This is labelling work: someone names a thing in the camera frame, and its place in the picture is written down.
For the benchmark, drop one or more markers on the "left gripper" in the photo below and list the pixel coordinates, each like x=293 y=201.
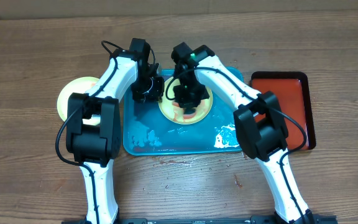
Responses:
x=158 y=94

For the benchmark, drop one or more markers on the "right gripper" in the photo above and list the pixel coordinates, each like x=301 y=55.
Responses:
x=187 y=101

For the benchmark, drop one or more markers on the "yellow-green plate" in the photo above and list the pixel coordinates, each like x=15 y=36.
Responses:
x=79 y=85
x=171 y=110

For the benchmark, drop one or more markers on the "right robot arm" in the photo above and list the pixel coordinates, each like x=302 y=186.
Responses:
x=260 y=126

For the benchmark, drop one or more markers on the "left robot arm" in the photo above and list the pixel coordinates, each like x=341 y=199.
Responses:
x=93 y=124

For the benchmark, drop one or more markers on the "red and black tray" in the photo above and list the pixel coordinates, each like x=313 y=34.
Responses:
x=293 y=93

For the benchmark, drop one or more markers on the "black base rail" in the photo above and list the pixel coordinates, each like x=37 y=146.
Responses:
x=255 y=219

